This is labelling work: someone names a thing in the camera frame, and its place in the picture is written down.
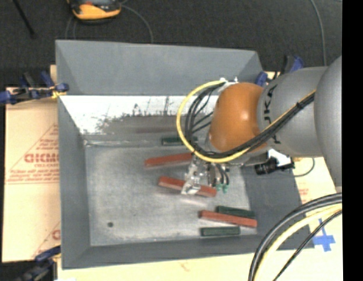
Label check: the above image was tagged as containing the red-brown block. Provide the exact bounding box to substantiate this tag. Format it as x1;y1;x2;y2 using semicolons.
157;176;218;198
144;152;196;169
198;210;258;228

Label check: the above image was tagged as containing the dark green flat block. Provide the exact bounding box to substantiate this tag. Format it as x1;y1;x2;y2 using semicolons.
215;205;256;218
160;136;197;146
200;226;241;237

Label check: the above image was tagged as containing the grey metal bin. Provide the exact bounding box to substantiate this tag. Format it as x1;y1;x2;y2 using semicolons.
54;39;314;269

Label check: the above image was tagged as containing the black cylinder on white bracket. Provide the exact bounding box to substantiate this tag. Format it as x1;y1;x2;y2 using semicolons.
255;149;296;176

